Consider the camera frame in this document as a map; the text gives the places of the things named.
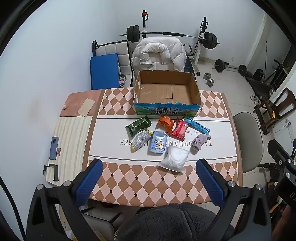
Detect checkered printed tablecloth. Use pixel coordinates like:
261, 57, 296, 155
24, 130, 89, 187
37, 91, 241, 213
87, 88, 243, 207

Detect blue folded mat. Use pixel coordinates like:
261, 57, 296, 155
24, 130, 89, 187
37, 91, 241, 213
90, 53, 121, 91

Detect cream padded chair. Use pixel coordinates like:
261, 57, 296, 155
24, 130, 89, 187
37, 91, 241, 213
92, 40, 132, 87

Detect white puffer jacket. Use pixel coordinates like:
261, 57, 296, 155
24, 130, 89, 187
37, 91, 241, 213
131, 37, 187, 75

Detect orange snack packet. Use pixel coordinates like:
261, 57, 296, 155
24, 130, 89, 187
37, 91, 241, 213
157, 115, 177, 132

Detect long blue packet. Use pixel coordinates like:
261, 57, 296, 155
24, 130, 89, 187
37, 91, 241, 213
183, 116, 211, 135

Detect grey office chair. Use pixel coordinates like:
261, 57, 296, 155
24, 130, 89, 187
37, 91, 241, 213
232, 112, 264, 173

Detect short barbell with black plates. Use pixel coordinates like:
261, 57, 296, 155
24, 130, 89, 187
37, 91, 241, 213
214, 59, 248, 77

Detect red snack packet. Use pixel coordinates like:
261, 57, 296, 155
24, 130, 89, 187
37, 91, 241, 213
170, 119, 190, 141

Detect dark wooden chair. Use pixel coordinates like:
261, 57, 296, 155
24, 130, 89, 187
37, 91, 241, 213
253, 88, 296, 135

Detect cardboard box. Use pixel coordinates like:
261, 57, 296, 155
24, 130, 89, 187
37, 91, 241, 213
133, 70, 202, 116

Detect black long stick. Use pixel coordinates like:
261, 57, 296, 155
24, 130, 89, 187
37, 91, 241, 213
264, 40, 269, 70

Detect white cotton plastic bag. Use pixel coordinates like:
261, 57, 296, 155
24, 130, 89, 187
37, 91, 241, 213
158, 145, 190, 173

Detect blue grey phone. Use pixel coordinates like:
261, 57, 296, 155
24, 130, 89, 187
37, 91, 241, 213
49, 136, 59, 160

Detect grey purple cloth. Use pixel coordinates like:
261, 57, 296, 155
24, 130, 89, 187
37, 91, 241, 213
191, 134, 211, 155

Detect black phone clamp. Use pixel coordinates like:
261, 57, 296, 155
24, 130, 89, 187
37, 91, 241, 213
43, 163, 59, 182

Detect long barbell with black plates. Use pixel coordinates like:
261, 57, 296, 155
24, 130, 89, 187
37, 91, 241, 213
120, 25, 221, 49

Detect light blue tissue pack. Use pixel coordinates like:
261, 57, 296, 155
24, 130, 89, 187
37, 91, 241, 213
148, 130, 168, 154

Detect black and blue weight bench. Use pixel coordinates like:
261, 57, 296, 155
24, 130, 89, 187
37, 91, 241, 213
184, 42, 197, 76

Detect silver glitter pouch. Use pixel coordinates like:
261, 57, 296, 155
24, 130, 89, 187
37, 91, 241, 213
130, 130, 153, 152

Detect white barbell rack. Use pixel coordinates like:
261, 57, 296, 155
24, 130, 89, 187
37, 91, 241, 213
141, 10, 208, 76

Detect person's right hand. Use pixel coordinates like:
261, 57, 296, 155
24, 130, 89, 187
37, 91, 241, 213
280, 205, 296, 241

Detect green wet wipes pack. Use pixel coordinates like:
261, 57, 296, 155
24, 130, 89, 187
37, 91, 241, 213
125, 115, 151, 137

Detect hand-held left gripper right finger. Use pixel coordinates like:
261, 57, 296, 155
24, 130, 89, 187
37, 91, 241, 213
195, 159, 271, 241

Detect tan card piece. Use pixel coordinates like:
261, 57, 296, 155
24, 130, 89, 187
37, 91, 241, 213
77, 98, 95, 116

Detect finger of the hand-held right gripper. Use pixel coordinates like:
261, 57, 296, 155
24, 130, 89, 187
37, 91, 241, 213
268, 140, 293, 168

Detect black exercise machine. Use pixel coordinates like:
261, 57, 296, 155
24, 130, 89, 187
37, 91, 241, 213
245, 59, 292, 94

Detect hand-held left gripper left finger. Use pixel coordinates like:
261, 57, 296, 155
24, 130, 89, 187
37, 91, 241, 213
26, 159, 103, 241

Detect person's dark fleece clothing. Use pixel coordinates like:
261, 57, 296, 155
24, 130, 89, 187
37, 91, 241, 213
117, 202, 234, 241

